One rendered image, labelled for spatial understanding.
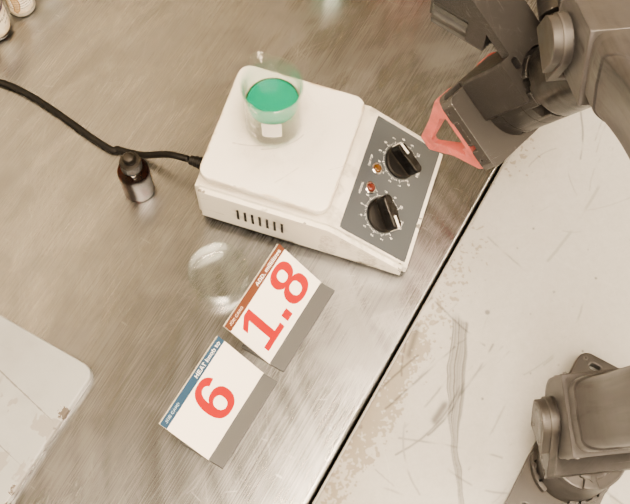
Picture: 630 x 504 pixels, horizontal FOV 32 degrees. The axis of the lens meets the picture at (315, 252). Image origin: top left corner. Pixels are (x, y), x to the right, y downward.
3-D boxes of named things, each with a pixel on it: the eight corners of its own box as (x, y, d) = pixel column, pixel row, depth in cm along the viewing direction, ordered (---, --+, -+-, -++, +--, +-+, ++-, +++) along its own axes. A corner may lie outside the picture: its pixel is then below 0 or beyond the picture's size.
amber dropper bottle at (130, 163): (147, 207, 103) (137, 175, 96) (118, 198, 103) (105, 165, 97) (159, 180, 104) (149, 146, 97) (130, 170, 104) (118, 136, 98)
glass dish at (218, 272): (178, 272, 100) (175, 263, 98) (226, 239, 102) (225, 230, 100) (212, 317, 99) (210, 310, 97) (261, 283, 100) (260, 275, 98)
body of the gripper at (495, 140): (434, 106, 84) (493, 78, 78) (510, 40, 89) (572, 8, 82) (481, 174, 85) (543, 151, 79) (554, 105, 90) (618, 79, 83)
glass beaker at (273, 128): (315, 138, 96) (315, 92, 89) (259, 163, 95) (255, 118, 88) (285, 85, 98) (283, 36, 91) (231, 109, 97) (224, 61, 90)
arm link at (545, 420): (537, 392, 82) (550, 466, 80) (651, 380, 83) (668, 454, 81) (521, 411, 88) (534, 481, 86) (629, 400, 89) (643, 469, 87)
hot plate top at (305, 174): (367, 103, 98) (368, 98, 97) (326, 219, 94) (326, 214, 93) (242, 66, 99) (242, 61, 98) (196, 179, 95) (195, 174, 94)
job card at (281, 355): (334, 291, 100) (336, 275, 96) (283, 373, 97) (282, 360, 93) (278, 259, 101) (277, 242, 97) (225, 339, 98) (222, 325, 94)
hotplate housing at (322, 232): (441, 161, 105) (451, 121, 97) (402, 282, 100) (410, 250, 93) (224, 97, 107) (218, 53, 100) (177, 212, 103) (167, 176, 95)
